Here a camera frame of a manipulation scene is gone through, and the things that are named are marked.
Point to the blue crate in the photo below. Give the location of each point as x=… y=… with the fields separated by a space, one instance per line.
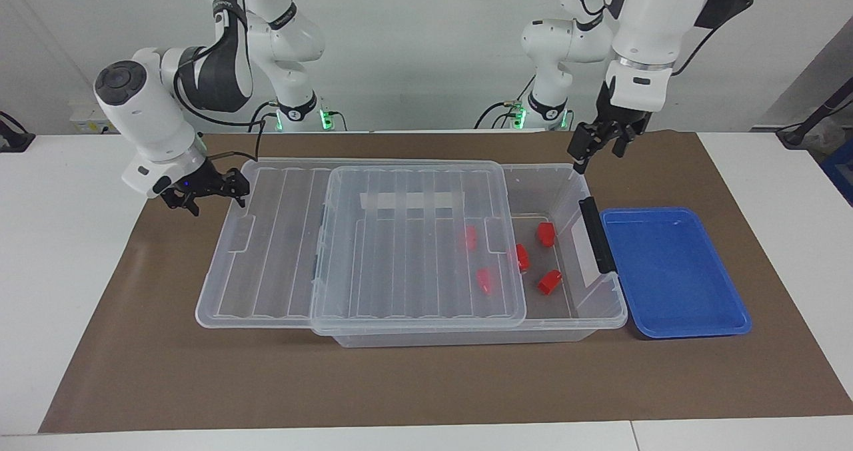
x=841 y=171

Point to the clear plastic storage box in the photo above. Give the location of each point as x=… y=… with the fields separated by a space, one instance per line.
x=560 y=318

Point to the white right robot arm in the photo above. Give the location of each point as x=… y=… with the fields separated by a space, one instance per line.
x=146 y=118

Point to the blue plastic tray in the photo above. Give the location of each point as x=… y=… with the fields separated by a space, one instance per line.
x=673 y=278

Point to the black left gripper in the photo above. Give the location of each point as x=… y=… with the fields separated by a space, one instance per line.
x=616 y=121

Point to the white power strip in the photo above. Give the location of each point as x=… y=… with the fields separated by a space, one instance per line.
x=90 y=123

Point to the clear ribbed plastic lid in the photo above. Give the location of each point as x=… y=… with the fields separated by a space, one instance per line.
x=266 y=264

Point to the brown table mat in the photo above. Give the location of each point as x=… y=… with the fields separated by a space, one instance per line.
x=400 y=384

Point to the black clamp on table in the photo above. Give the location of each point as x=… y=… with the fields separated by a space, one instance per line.
x=13 y=134

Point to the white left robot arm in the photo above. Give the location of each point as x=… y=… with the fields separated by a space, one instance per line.
x=646 y=31

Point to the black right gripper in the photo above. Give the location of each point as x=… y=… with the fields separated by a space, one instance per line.
x=193 y=184

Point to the red block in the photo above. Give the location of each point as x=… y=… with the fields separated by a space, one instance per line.
x=546 y=235
x=470 y=238
x=549 y=282
x=522 y=258
x=484 y=282

